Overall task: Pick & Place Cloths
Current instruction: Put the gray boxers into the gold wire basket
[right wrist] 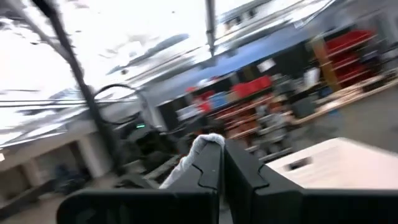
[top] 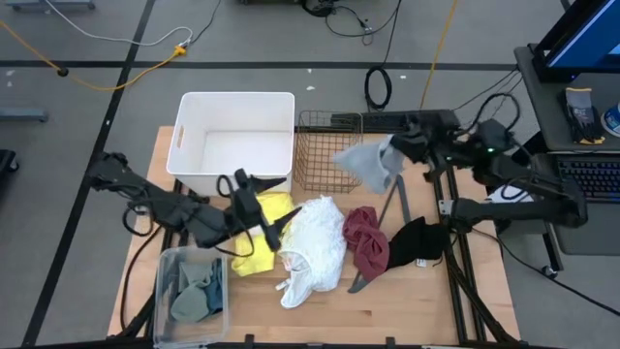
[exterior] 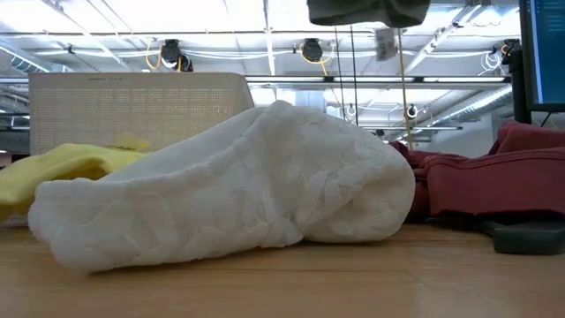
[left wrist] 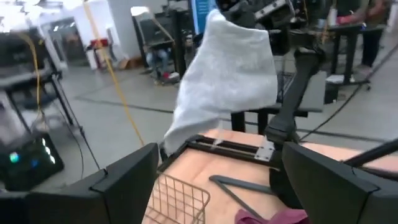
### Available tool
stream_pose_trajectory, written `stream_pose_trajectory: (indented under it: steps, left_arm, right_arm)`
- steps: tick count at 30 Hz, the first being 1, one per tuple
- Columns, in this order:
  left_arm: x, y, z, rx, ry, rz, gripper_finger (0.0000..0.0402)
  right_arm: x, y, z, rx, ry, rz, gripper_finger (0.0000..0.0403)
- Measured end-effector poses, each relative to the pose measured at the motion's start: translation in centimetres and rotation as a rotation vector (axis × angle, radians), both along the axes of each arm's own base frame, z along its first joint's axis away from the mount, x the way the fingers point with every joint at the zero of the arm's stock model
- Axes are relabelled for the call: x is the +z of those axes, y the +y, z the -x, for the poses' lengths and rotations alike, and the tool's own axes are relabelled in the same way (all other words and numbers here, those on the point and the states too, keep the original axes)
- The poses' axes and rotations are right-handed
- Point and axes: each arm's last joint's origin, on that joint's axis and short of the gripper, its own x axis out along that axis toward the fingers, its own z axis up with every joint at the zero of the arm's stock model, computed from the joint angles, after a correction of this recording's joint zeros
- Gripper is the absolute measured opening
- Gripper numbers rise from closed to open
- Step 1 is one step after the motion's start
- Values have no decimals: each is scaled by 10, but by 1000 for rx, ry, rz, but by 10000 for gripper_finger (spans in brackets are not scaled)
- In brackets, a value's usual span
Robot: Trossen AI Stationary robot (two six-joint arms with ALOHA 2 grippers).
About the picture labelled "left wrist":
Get dark grey angled metal stand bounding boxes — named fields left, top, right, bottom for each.
left=208, top=174, right=276, bottom=218

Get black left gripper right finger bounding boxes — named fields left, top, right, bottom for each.
left=281, top=141, right=398, bottom=224

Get black standing table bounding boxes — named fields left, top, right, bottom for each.
left=326, top=23, right=386, bottom=86

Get orange floor cable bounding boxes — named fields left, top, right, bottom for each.
left=82, top=0, right=146, bottom=147

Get light grey shirt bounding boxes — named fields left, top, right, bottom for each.
left=164, top=8, right=279, bottom=156

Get grey computer desk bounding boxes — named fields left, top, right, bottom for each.
left=231, top=70, right=327, bottom=134

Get black computer with lights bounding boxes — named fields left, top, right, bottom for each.
left=0, top=132, right=65, bottom=191

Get maroon cloth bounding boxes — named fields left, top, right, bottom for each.
left=234, top=208, right=312, bottom=224

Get black equipment rack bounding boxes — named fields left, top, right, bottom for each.
left=0, top=27, right=100, bottom=170

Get person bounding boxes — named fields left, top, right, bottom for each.
left=145, top=46, right=182, bottom=82
left=334, top=0, right=393, bottom=72

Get copper wire basket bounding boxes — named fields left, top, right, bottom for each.
left=143, top=172, right=211, bottom=224

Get thin yellow hanging cable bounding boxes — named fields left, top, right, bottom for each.
left=17, top=32, right=44, bottom=125

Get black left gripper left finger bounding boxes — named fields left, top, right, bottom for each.
left=0, top=142, right=160, bottom=224

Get black power strip cables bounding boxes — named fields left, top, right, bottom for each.
left=300, top=40, right=398, bottom=141

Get blue banner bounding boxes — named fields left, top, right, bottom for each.
left=191, top=0, right=218, bottom=35

